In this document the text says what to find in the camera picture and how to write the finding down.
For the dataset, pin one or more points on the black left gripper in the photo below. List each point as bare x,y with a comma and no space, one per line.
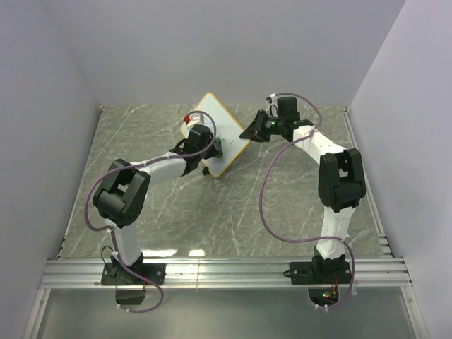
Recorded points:
213,153

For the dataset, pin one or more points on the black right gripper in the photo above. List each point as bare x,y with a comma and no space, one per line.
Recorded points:
253,131

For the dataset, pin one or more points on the green whiteboard eraser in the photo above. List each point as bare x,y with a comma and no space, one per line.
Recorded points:
218,148

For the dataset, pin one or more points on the yellow framed whiteboard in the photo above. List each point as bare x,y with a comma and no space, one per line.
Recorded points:
228,130

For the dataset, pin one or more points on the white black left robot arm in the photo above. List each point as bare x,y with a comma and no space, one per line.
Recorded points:
119,196

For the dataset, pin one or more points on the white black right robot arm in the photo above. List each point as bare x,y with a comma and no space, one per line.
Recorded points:
341,186

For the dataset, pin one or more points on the aluminium front rail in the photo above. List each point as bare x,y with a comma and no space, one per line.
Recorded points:
221,273

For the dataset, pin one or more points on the aluminium rail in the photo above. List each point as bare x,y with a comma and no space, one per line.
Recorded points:
383,240
221,273

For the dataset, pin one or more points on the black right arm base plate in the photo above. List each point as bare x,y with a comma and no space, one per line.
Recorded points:
308,273

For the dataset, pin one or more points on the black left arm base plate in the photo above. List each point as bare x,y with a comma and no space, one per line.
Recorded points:
114,274

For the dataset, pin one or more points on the aluminium right side rail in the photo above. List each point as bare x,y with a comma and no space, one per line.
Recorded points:
383,240

